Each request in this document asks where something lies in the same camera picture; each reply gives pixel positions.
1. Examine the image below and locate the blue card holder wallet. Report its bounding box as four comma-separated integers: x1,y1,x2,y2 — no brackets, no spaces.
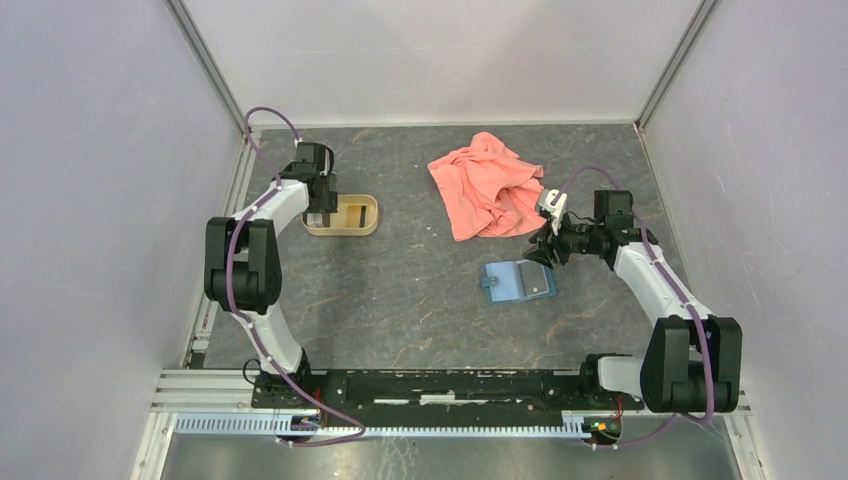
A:
480,260,558,304

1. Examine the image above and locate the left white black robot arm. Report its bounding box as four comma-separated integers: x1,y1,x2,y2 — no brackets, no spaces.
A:
204,142,338,408

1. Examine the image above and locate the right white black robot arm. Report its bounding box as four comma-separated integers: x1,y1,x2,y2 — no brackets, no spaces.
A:
523,189,743,421

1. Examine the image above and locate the grey card stack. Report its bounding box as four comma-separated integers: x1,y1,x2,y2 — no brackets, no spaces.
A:
305,212,330,228

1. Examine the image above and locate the beige oval tray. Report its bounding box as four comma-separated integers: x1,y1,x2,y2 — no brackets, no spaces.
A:
301,194,379,237

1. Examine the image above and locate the pink crumpled cloth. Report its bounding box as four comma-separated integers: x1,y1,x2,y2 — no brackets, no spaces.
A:
427,132,545,242

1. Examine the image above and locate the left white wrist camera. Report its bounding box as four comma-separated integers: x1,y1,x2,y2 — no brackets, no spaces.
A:
294,141,335,176

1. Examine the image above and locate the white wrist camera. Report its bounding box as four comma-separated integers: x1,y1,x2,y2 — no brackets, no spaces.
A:
537,189,568,234
294,141,335,176

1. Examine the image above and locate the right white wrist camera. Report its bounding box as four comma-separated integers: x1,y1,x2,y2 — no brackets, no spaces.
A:
537,189,568,234

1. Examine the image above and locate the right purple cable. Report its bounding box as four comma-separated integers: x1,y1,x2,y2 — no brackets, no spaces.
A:
551,166,717,452

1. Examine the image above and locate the purple cable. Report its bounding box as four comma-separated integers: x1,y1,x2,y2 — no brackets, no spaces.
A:
223,106,367,448
551,166,717,452

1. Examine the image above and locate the white slotted cable duct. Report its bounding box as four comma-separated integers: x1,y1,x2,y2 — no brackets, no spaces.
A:
173,413,617,440

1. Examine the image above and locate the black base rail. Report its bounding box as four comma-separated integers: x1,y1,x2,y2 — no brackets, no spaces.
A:
248,369,645,429

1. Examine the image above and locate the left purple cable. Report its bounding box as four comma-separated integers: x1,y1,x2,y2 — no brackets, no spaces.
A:
223,106,367,448

